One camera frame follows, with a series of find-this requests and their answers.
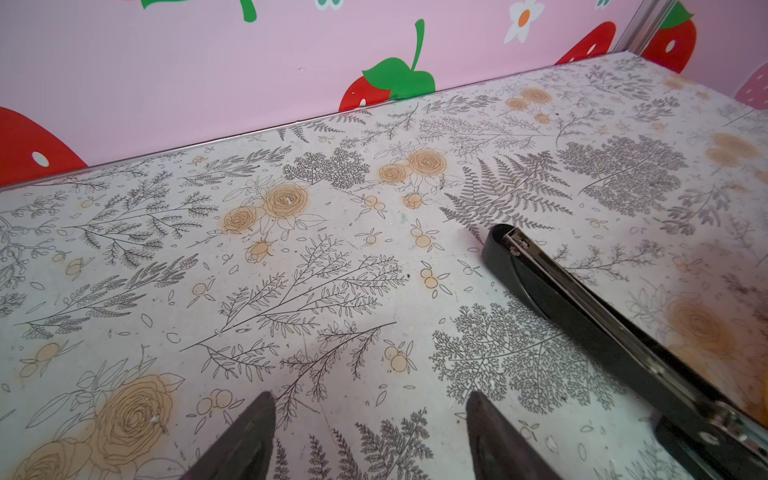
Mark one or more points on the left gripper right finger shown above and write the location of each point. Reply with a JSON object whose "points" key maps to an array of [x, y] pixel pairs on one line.
{"points": [[498, 450]]}

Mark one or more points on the long black stapler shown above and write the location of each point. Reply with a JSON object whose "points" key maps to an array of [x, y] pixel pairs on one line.
{"points": [[698, 426]]}

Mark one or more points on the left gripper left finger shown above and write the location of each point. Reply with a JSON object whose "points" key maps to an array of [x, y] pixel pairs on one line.
{"points": [[244, 450]]}

